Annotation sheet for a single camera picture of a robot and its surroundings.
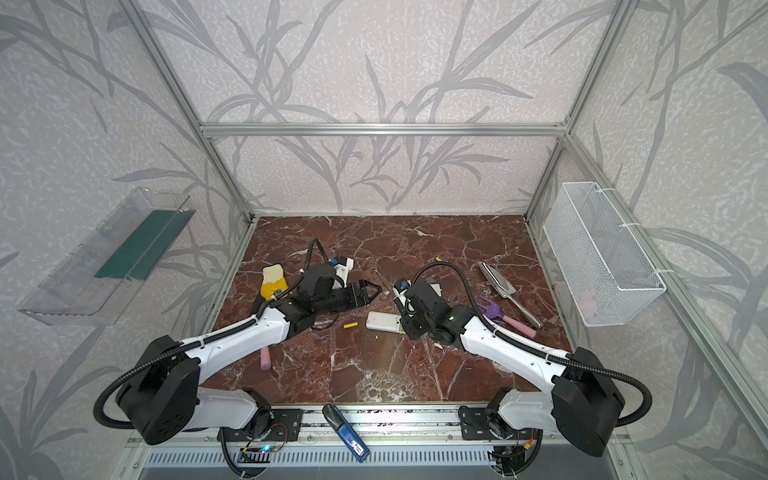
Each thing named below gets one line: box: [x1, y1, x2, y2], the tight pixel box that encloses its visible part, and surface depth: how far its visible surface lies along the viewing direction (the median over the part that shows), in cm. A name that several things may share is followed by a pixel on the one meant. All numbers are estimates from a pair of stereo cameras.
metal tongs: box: [478, 261, 543, 329], surface depth 101 cm
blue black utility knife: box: [322, 403, 371, 463], surface depth 70 cm
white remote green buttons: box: [366, 311, 406, 334], surface depth 93 cm
